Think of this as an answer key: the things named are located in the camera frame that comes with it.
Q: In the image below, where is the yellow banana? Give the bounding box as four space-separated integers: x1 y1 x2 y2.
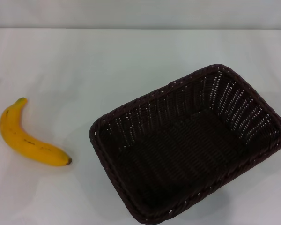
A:
0 97 73 167

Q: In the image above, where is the black woven plastic basket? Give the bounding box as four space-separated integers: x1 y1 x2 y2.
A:
89 63 281 224

